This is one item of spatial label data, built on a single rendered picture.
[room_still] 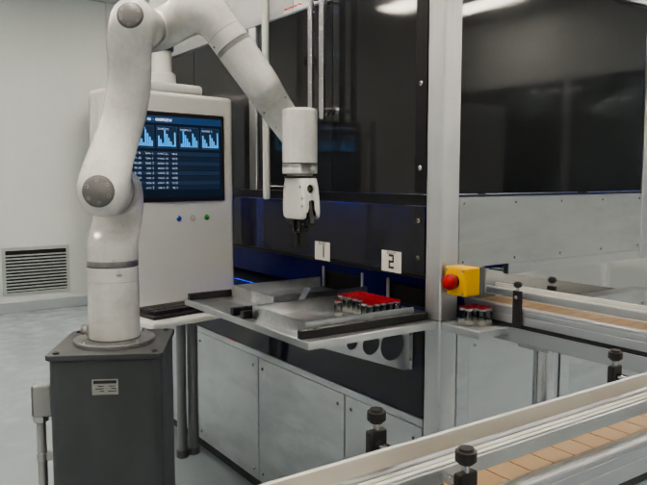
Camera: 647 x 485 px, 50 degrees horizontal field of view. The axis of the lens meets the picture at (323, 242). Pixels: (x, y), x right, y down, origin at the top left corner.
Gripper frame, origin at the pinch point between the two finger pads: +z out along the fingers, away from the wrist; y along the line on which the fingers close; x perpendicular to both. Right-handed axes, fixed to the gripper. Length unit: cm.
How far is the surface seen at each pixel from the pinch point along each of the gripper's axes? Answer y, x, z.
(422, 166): -4.5, -35.5, -17.9
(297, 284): 54, -33, 21
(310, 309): 19.5, -16.0, 21.8
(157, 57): 96, -3, -57
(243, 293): 46, -9, 21
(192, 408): 101, -16, 73
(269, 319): 11.1, 2.4, 21.0
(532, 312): -33, -46, 18
